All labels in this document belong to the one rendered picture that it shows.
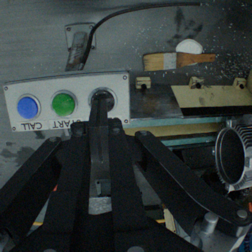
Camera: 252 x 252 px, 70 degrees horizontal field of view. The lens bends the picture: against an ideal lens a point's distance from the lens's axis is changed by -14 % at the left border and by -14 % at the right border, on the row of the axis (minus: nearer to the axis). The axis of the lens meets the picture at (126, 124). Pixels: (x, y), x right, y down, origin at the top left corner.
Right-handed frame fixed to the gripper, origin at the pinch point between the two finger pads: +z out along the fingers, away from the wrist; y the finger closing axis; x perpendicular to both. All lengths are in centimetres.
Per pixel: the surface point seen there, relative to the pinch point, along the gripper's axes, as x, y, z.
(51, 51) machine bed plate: 6.2, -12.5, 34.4
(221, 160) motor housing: -26, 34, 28
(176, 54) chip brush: 3.9, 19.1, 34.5
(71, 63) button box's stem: 4.0, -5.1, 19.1
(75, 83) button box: 2.5, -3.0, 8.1
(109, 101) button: 0.0, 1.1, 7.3
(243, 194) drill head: -40, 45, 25
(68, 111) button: -0.9, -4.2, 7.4
